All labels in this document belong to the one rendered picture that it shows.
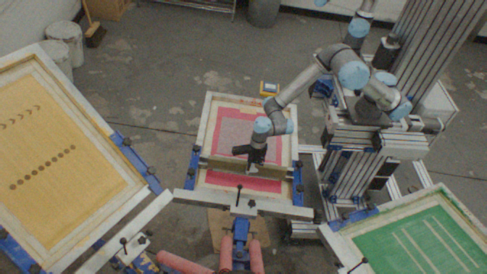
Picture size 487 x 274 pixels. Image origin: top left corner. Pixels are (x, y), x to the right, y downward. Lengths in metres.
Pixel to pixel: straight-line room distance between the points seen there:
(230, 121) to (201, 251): 1.03
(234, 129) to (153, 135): 1.38
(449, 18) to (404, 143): 0.65
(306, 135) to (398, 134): 1.61
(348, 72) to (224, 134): 0.91
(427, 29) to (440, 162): 2.22
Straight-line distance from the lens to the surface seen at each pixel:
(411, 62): 2.26
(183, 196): 1.85
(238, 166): 1.93
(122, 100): 3.88
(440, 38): 2.23
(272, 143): 2.25
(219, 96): 2.43
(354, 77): 1.65
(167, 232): 2.94
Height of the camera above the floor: 2.57
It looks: 47 degrees down
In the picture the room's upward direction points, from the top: 11 degrees clockwise
